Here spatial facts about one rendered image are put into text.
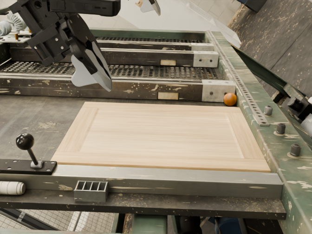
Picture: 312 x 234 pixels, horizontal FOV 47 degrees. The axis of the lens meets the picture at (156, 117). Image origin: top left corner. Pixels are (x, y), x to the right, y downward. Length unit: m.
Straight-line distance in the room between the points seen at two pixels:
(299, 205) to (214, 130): 0.44
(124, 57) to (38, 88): 0.58
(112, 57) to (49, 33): 1.29
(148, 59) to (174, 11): 2.99
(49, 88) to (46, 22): 0.84
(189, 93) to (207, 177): 0.60
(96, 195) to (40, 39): 0.37
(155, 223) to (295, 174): 0.35
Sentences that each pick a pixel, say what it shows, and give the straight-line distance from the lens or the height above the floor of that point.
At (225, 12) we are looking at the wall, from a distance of 6.31.
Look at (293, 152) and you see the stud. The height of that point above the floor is 0.87.
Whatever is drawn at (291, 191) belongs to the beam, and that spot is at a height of 0.90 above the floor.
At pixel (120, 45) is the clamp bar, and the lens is 2.10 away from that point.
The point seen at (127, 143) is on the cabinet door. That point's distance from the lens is 1.05.
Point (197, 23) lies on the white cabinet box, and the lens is 4.88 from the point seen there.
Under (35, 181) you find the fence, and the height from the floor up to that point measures 1.38.
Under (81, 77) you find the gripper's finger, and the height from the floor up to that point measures 1.40.
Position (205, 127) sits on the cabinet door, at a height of 1.01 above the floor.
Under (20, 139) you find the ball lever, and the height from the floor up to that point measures 1.45.
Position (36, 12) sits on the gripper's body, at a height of 1.52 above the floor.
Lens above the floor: 1.38
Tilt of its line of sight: 11 degrees down
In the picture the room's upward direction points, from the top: 59 degrees counter-clockwise
